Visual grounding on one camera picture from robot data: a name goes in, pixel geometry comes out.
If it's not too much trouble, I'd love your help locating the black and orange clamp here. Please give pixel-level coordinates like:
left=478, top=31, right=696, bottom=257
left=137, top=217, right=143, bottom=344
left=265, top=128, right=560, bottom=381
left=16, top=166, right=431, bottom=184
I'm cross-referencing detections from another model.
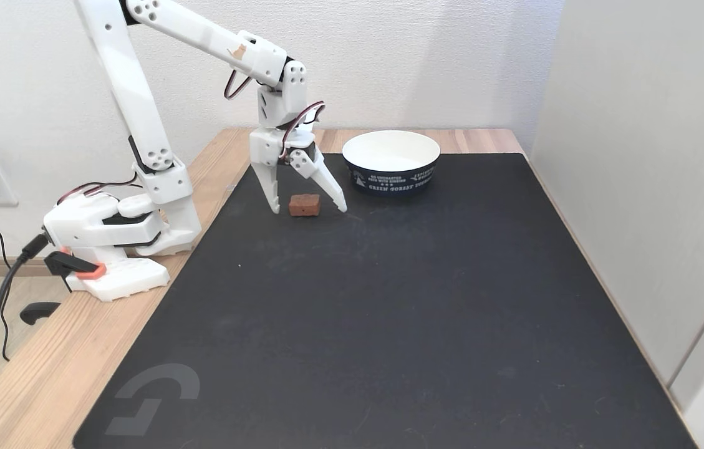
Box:
left=19, top=248, right=107, bottom=326

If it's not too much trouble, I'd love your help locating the brown block toy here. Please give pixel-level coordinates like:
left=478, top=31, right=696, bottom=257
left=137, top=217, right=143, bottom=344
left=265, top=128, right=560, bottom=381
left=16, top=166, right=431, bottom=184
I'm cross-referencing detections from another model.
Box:
left=289, top=194, right=321, bottom=217

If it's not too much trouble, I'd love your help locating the black desk mat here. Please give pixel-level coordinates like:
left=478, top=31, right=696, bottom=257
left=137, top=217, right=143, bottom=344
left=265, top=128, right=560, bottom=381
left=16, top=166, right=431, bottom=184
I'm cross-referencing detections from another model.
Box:
left=72, top=152, right=695, bottom=449

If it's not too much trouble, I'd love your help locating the white and navy paper bowl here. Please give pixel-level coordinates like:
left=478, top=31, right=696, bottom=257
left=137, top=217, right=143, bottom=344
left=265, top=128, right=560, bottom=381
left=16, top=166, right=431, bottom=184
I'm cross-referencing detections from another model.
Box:
left=342, top=130, right=441, bottom=196

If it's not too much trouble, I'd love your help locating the thick black cable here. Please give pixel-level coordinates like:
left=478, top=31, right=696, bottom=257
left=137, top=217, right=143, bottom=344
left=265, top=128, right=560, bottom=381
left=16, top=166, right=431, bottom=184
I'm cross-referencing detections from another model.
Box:
left=0, top=234, right=51, bottom=385

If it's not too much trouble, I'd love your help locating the red and black gripper wire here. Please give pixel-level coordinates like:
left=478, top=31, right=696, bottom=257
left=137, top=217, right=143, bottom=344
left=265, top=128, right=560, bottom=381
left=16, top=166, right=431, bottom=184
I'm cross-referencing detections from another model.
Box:
left=279, top=101, right=326, bottom=160

